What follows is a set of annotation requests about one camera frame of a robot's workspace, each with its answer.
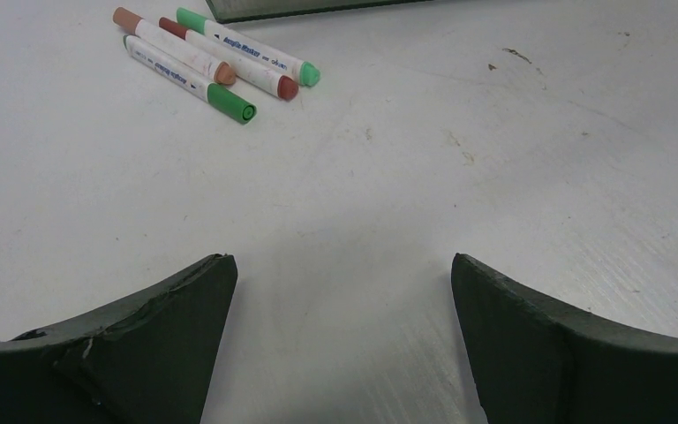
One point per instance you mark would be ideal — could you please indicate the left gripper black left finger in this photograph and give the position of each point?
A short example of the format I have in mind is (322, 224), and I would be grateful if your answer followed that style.
(145, 358)

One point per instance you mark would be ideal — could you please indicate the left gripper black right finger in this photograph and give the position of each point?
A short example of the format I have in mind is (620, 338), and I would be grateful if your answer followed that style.
(536, 359)

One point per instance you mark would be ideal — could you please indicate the dark green cap marker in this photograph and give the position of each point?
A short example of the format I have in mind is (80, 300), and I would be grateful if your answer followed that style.
(215, 95)

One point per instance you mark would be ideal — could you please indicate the brown marker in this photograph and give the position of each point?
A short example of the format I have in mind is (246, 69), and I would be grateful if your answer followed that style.
(259, 75)

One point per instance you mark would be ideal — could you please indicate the tan cap marker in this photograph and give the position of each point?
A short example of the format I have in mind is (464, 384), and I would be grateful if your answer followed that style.
(200, 61)

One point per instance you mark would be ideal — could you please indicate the clear grey drawer box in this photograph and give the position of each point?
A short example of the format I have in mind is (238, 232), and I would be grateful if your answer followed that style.
(233, 11)

